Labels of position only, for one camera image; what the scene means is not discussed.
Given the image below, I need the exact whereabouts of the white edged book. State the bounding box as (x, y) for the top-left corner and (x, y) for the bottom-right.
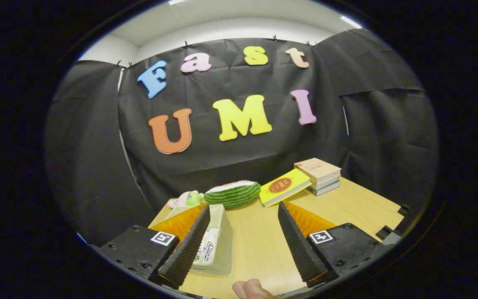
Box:
(307, 176), (341, 191)

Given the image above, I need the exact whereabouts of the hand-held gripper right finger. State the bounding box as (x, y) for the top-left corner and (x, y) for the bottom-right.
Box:
(278, 201), (389, 288)

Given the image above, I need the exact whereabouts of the white canvas shoe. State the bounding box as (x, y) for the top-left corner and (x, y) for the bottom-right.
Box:
(193, 228), (219, 266)

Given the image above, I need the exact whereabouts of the cream fabric storage box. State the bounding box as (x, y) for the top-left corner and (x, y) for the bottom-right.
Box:
(166, 203), (234, 276)

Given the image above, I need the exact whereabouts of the pink and green plush toy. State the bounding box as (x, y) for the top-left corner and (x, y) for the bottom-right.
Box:
(167, 190), (205, 209)

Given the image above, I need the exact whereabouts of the grey blue book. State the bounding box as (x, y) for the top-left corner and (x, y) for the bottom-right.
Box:
(310, 181), (341, 196)

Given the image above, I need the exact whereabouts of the tan cover book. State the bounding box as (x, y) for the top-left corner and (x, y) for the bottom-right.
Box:
(294, 157), (342, 184)

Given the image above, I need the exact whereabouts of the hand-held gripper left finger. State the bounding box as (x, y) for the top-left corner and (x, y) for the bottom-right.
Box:
(98, 203), (211, 289)

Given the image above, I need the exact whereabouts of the yellow book with red circle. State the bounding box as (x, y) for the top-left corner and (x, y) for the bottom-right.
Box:
(259, 168), (312, 207)

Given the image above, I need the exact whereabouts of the watermelon slice plush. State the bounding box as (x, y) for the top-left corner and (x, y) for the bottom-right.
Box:
(204, 180), (261, 209)

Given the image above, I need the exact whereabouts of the black backdrop cloth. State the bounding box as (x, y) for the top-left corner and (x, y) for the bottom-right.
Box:
(44, 28), (439, 248)

